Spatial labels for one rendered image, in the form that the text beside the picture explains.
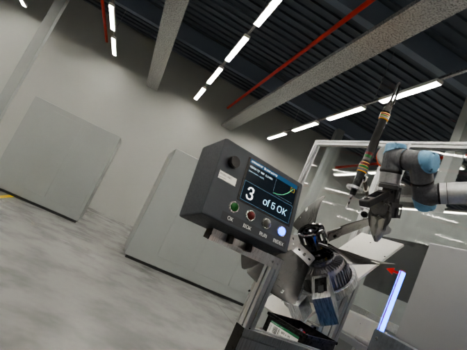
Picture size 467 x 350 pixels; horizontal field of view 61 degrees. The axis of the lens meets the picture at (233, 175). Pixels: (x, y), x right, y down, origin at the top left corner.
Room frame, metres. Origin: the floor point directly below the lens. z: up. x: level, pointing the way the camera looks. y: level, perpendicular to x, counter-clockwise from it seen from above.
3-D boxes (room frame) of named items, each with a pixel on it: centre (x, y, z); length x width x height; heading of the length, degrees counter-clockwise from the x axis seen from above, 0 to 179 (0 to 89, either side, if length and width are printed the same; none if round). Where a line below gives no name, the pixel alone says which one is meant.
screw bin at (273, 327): (1.38, -0.43, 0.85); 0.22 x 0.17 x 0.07; 134
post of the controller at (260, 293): (1.06, -0.20, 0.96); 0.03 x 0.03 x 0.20; 29
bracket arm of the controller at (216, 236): (1.01, -0.11, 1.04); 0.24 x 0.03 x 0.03; 119
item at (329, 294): (1.60, -0.54, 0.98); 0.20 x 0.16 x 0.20; 119
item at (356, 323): (2.08, -0.91, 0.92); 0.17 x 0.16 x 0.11; 119
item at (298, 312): (1.66, -0.48, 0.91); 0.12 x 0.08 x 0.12; 119
